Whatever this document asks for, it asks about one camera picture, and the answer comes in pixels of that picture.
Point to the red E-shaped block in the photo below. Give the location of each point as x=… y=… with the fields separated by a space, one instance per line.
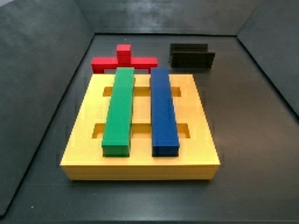
x=123 y=59

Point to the green long bar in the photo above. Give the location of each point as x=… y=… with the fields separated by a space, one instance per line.
x=117 y=138

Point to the blue long bar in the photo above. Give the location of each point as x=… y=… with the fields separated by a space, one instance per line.
x=165 y=131

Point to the yellow slotted board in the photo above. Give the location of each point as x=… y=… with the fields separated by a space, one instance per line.
x=197 y=162

